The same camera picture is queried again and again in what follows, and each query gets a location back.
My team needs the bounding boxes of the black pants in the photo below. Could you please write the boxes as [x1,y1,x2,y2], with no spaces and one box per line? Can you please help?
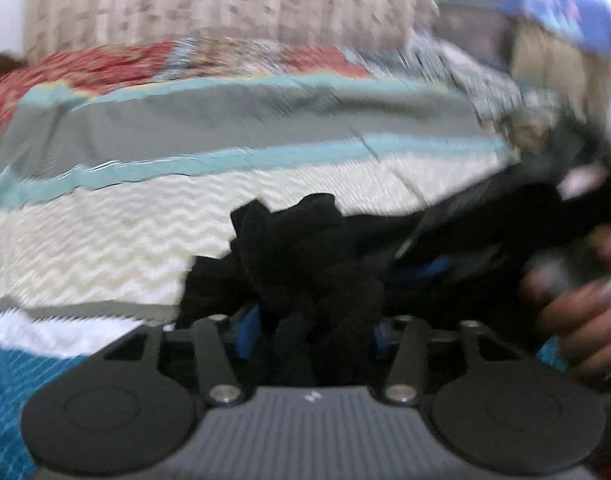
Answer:
[176,193,544,367]

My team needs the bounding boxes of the pile of clothes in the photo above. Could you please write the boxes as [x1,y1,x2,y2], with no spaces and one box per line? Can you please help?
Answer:
[409,0,611,162]

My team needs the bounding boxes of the patterned bed sheet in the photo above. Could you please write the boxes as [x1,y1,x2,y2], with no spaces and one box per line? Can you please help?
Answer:
[0,74,519,479]

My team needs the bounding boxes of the person's right hand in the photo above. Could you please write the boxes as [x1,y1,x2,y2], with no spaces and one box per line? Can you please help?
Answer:
[522,224,611,378]

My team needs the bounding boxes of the red floral quilt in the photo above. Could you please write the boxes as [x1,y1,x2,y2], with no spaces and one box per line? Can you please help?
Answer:
[0,37,368,133]

